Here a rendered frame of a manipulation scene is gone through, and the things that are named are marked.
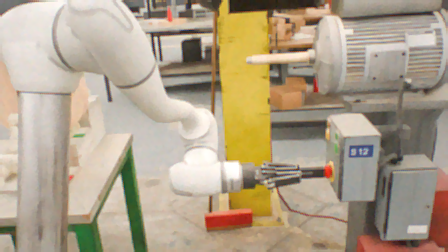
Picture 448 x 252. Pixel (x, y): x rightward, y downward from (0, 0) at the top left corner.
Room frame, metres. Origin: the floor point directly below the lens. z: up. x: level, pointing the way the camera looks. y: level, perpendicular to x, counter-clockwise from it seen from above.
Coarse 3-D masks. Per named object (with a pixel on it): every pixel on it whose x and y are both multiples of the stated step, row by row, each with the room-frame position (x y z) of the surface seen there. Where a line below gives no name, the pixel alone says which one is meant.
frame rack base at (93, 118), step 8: (96, 96) 1.52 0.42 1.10; (88, 104) 1.42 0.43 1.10; (96, 104) 1.49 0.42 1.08; (88, 112) 1.40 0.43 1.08; (96, 112) 1.47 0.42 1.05; (80, 120) 1.39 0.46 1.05; (88, 120) 1.39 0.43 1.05; (96, 120) 1.46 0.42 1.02; (96, 128) 1.44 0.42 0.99; (104, 128) 1.53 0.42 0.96; (96, 136) 1.43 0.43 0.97; (96, 144) 1.41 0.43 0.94
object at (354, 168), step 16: (336, 128) 0.99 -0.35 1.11; (352, 128) 0.96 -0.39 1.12; (368, 128) 0.96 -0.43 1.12; (352, 144) 0.92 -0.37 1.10; (368, 144) 0.92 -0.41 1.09; (336, 160) 0.96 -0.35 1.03; (352, 160) 0.92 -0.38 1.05; (368, 160) 0.92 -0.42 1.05; (384, 160) 1.07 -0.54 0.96; (336, 176) 0.95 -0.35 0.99; (352, 176) 0.92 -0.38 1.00; (368, 176) 0.91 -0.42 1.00; (336, 192) 0.94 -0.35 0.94; (352, 192) 0.92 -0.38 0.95; (368, 192) 0.91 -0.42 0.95
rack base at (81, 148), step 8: (80, 128) 1.39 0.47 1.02; (88, 128) 1.38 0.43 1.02; (88, 136) 1.35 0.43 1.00; (72, 144) 1.24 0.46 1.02; (80, 144) 1.27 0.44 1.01; (88, 144) 1.34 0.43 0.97; (72, 152) 1.23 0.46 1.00; (80, 152) 1.26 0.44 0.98; (88, 152) 1.33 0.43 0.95; (72, 160) 1.23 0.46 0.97; (80, 160) 1.25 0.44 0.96; (80, 168) 1.24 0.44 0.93
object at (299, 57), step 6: (276, 54) 1.28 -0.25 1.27; (282, 54) 1.27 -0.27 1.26; (288, 54) 1.27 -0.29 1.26; (294, 54) 1.27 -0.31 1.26; (300, 54) 1.26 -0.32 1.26; (306, 54) 1.26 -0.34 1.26; (252, 60) 1.27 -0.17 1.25; (258, 60) 1.27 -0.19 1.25; (264, 60) 1.26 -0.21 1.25; (270, 60) 1.26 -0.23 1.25; (276, 60) 1.26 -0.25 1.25; (282, 60) 1.26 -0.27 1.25; (288, 60) 1.26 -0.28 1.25; (294, 60) 1.26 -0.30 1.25; (300, 60) 1.26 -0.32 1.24; (306, 60) 1.26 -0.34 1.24
